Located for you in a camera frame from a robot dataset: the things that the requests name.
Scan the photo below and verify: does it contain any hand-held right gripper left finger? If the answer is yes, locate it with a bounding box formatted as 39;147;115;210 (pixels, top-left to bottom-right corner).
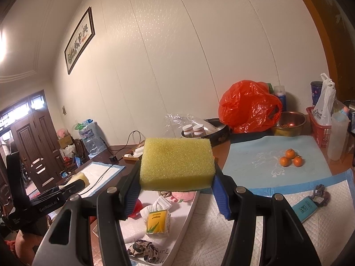
32;161;142;266

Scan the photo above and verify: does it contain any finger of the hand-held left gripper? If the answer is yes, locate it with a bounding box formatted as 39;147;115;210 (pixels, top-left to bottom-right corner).
57;180;85;196

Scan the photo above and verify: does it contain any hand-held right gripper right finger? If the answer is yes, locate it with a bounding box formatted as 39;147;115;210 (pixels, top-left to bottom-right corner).
212;165;319;266

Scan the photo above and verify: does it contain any pale yellow sponge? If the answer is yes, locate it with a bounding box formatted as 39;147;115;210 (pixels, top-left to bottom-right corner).
65;172;91;189

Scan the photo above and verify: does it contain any white sock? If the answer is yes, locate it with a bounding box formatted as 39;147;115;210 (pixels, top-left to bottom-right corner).
140;195;172;219

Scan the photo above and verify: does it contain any yellow tissue pack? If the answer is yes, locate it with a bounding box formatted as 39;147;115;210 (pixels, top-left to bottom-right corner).
146;209;171;237

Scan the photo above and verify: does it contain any pink plush toy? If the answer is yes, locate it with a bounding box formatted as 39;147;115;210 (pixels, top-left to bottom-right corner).
170;191;196;203

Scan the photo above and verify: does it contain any white box tray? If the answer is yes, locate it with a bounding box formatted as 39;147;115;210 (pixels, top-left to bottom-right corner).
89;190;201;264

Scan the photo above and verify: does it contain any leopard print scrunchie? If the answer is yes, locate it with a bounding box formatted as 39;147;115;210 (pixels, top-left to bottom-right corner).
128;238;160;264

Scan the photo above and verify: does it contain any yellow green scouring sponge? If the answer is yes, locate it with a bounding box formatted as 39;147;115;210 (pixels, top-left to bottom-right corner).
139;137;216;192

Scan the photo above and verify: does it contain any person's left hand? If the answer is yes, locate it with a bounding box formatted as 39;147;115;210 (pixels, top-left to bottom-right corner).
15;224;49;264

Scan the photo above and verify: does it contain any red plush toy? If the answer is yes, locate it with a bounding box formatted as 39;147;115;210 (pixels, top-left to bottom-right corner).
128;199;143;219

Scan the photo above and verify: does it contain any small white absorbent pad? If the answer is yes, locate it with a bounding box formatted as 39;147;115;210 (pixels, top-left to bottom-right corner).
79;161;125;197

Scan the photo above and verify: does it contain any small wooden box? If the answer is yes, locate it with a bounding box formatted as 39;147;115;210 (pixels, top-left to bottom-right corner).
123;147;145;161

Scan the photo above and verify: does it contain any light blue mat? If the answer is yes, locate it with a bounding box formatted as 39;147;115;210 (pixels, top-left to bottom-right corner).
223;135;333;190

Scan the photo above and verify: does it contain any large water bottle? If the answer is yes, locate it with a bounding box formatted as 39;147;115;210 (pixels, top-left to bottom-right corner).
73;119;107;156

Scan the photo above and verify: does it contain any dark wooden door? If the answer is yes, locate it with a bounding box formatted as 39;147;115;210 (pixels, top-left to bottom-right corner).
0;90;67;194

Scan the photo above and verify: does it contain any black decorated tray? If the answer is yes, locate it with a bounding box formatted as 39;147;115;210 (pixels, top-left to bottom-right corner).
204;117;230;147

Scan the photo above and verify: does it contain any teal tissue pack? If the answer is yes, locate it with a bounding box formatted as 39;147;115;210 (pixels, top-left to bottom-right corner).
291;197;318;223

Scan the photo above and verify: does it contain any clear plastic wrap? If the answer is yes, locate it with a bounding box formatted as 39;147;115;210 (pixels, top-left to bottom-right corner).
165;113;222;139

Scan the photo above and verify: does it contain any orange plastic bag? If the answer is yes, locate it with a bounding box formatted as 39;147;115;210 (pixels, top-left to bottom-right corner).
218;80;283;134

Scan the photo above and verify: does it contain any metal bowl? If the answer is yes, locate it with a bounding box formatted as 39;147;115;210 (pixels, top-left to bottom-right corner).
270;111;308;137

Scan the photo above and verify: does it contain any blue spray can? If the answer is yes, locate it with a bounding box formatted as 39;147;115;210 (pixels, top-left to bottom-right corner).
273;85;287;113

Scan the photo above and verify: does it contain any red plastic basket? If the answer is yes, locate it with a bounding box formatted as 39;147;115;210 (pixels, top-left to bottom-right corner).
306;106;333;148

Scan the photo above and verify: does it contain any clear plastic pitcher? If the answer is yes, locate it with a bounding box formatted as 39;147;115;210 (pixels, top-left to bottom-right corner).
327;112;350;161

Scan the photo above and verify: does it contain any white plastic bag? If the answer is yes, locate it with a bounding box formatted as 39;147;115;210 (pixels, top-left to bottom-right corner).
312;73;337;126

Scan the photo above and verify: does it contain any black cable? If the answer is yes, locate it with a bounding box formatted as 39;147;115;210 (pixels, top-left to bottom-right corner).
83;130;146;194

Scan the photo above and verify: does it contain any grey blue rope knot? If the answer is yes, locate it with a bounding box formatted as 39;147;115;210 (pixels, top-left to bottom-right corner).
311;184;330;207

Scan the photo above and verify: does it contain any framed wall picture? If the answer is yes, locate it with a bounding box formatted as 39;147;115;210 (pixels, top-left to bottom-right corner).
64;6;95;75

